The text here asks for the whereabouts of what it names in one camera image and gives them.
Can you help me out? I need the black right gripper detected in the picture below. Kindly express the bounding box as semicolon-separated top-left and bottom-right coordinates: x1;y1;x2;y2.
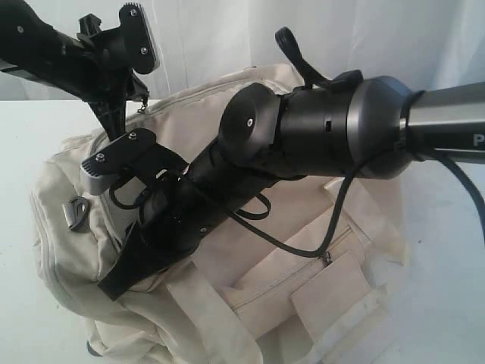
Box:
98;151;281;301

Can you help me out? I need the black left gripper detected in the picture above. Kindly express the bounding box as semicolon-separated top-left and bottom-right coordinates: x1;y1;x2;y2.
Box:
77;14;149;141

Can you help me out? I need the cream fabric duffel bag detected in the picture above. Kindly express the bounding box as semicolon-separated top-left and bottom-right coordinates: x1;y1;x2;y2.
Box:
30;64;413;363

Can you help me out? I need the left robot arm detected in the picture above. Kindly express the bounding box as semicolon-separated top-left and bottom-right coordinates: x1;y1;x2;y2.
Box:
1;1;158;140

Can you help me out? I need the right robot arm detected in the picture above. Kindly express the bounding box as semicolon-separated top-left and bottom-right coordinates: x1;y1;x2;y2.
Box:
99;71;484;300

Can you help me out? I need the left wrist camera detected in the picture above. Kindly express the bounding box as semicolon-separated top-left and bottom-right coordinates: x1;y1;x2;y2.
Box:
118;2;159;74

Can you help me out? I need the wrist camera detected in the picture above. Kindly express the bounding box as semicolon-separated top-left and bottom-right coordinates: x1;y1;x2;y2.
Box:
118;2;159;74
80;128;188;196

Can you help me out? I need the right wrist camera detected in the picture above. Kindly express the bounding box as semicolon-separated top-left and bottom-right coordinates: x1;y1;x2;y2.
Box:
80;128;188;196

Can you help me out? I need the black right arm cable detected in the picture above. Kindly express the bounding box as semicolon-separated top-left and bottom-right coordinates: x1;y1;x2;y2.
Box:
109;162;485;259

